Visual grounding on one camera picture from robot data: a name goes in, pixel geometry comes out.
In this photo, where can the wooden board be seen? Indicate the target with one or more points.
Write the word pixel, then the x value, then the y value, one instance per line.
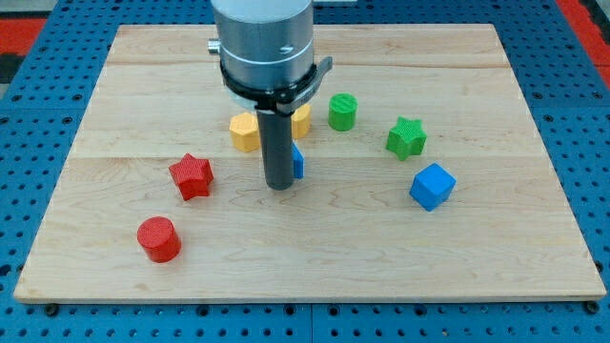
pixel 348 231

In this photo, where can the red cylinder block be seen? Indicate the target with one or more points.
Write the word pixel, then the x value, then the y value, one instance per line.
pixel 159 240

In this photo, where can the blue cube block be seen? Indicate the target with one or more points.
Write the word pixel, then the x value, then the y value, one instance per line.
pixel 432 186

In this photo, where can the green cylinder block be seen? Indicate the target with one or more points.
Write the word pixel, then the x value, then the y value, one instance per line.
pixel 342 112

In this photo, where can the green star block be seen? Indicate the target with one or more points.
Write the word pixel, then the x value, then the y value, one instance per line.
pixel 406 138

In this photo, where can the red star block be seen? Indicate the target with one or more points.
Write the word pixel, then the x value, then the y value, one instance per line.
pixel 192 176

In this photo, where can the blue triangle block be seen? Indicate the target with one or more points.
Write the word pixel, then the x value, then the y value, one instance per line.
pixel 299 162

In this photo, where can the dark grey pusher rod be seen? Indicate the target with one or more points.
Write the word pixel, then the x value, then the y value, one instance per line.
pixel 275 133

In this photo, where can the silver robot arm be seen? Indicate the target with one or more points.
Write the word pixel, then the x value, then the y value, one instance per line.
pixel 265 46

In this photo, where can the yellow hexagon block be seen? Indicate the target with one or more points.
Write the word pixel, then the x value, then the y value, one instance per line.
pixel 244 132

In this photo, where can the yellow heart block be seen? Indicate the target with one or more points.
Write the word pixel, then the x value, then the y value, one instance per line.
pixel 301 121

